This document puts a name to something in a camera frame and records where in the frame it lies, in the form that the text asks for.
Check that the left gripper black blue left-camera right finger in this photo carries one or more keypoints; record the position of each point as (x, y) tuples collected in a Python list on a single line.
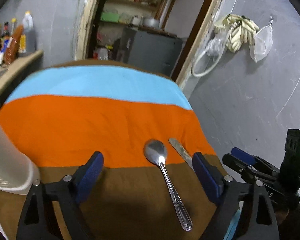
[(244, 211)]

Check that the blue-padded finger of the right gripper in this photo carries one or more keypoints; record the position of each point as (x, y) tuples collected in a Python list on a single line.
[(243, 156)]

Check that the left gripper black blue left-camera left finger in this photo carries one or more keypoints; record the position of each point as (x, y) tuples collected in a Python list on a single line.
[(38, 219)]

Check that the silver ornate spoon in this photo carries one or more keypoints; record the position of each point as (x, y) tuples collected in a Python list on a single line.
[(156, 153)]

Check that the white plastic utensil caddy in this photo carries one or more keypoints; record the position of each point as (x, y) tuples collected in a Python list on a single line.
[(17, 171)]

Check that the colourful striped table cloth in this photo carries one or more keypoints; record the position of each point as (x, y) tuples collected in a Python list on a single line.
[(60, 116)]

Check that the hanging white mesh bag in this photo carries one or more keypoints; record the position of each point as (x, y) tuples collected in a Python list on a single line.
[(263, 41)]

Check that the hanging cream gloves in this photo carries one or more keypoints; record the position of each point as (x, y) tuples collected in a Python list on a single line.
[(240, 28)]

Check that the grey cabinet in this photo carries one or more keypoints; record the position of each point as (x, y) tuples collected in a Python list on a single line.
[(150, 52)]

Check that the metal pot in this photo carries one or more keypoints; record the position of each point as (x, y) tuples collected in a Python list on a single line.
[(151, 22)]

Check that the orange snack bag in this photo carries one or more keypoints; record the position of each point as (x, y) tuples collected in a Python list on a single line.
[(13, 45)]

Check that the large oil jug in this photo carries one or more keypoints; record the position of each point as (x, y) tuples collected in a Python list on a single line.
[(27, 43)]

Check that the green box on shelf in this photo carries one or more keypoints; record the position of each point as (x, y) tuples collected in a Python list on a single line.
[(109, 17)]

